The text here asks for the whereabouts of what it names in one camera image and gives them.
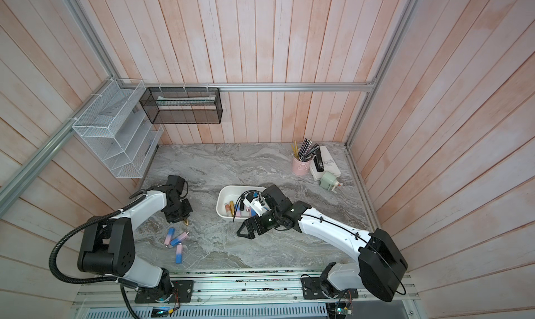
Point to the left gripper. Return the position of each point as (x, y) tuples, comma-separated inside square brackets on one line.
[(171, 218)]

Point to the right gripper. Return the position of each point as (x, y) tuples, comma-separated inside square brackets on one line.
[(251, 224)]

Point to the pink blue lipstick sideways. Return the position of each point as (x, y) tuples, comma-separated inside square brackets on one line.
[(238, 210)]

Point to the gold lipstick tube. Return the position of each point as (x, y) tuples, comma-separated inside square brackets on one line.
[(232, 208)]

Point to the white storage box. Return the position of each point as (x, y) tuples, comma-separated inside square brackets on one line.
[(228, 194)]

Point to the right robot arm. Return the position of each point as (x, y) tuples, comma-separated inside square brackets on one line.
[(378, 265)]

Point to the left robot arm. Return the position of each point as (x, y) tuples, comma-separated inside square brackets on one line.
[(108, 247)]

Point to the pink pen cup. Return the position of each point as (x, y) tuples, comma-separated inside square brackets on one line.
[(300, 167)]

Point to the green pencil sharpener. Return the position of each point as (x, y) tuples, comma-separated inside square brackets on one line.
[(330, 182)]

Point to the black stapler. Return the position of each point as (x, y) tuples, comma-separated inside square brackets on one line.
[(318, 161)]

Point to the white book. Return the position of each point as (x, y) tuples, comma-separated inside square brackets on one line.
[(329, 165)]

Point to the black mesh basket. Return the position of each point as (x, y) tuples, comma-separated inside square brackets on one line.
[(182, 105)]

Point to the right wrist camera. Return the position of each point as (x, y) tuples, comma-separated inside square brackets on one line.
[(255, 204)]

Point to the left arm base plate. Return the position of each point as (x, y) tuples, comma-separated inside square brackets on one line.
[(179, 291)]

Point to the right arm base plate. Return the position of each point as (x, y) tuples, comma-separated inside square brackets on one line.
[(319, 288)]

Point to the white wire shelf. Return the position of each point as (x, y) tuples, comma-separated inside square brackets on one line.
[(117, 129)]

